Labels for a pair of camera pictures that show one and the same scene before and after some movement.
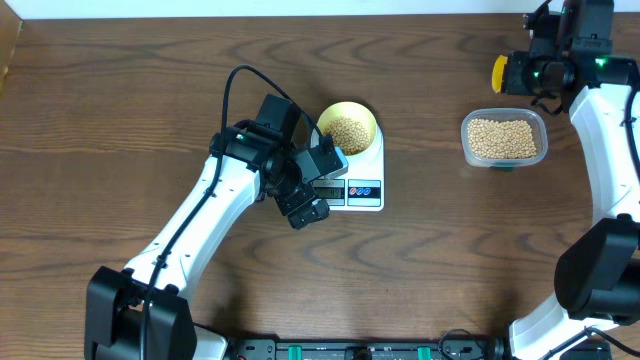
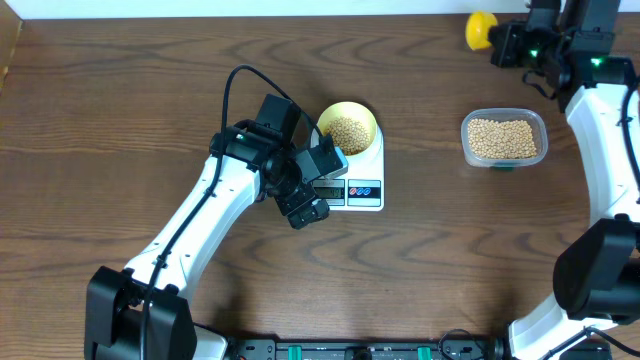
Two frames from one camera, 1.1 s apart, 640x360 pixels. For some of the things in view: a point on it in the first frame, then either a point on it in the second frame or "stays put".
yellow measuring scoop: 498,72 → 477,29
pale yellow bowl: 350,125 stays put
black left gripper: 291,205 stays put
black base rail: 461,346 stays put
